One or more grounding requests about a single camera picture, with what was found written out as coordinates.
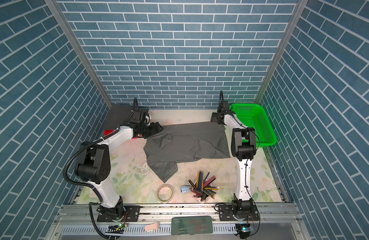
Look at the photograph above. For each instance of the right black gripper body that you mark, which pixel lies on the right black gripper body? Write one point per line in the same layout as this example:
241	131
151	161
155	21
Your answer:
215	117

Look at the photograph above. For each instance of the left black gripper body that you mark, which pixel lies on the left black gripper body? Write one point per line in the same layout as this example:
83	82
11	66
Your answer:
149	129

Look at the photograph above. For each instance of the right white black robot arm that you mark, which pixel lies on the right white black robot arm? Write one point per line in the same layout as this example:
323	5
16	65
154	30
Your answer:
243	149

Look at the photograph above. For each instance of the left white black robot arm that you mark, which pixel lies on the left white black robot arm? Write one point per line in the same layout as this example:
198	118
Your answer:
93	162

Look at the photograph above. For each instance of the folded dark grey t shirt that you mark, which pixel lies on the folded dark grey t shirt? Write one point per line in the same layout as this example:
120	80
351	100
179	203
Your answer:
119	115

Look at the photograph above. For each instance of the green plastic basket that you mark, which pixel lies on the green plastic basket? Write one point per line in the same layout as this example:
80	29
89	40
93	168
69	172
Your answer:
254	116

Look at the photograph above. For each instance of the folded red t shirt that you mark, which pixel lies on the folded red t shirt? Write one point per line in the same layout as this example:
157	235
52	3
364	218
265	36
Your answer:
107	132

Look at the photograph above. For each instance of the roll of clear tape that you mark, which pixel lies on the roll of clear tape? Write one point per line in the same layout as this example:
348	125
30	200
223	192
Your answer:
165	193

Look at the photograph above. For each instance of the bundle of coloured pencils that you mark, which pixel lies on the bundle of coloured pencils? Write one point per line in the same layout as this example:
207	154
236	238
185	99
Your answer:
202	188

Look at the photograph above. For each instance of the small blue pencil sharpener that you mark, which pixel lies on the small blue pencil sharpener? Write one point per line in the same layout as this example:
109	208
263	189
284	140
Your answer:
185	189

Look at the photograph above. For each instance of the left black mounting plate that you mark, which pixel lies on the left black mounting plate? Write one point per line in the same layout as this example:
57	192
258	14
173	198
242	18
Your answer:
118	214

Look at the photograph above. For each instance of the black mounting plate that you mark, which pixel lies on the black mounting plate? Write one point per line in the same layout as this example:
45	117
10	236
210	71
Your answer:
227	214
118	214

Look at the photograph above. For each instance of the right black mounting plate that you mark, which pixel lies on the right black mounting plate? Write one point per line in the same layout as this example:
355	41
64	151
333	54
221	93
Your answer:
227	214

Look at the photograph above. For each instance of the pink eraser block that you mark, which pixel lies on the pink eraser block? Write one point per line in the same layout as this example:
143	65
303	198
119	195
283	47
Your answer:
151	227

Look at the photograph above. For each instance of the left small circuit board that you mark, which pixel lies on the left small circuit board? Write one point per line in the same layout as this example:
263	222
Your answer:
115	229

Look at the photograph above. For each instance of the small circuit board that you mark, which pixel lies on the small circuit board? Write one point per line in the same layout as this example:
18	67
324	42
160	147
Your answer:
115	229
243	231

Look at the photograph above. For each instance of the right small circuit board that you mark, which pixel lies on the right small circuit board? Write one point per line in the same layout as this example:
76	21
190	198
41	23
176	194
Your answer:
243	231

